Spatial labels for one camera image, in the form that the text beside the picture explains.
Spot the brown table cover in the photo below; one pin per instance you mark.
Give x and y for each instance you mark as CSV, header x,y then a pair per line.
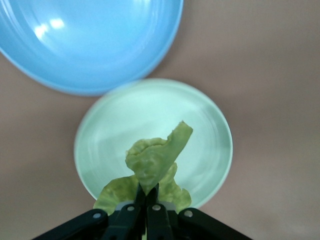
x,y
275,75

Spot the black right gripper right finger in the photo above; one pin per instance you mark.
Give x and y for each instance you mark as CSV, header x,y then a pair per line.
x,y
157,222

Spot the green lettuce leaf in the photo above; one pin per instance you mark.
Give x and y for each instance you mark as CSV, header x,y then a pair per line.
x,y
150,160

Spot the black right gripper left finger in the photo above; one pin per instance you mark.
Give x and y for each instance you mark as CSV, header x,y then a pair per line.
x,y
125,222

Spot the light green plate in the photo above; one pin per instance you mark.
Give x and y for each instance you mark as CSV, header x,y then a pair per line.
x,y
200,140

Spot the blue plate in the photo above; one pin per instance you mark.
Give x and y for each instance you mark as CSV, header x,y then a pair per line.
x,y
87,45

